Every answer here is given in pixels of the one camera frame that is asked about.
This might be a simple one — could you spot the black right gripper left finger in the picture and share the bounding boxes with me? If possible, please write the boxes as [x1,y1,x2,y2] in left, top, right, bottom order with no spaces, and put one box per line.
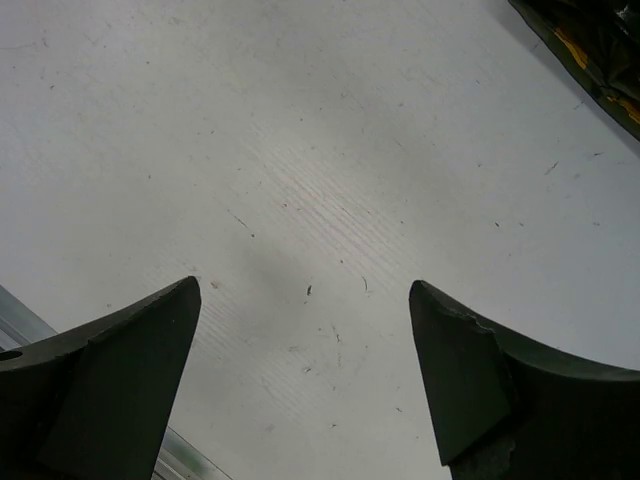
[1,276,201,479]

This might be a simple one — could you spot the dark camouflage folded trousers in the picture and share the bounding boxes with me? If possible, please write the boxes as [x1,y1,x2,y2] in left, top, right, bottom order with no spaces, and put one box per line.
[510,0,639,138]

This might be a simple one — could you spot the aluminium table frame rails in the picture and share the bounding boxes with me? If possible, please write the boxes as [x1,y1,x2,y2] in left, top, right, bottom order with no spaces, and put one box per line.
[0,287,230,480]

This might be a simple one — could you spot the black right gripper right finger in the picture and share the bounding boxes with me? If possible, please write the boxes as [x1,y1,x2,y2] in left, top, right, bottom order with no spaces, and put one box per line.
[409,280,639,479]

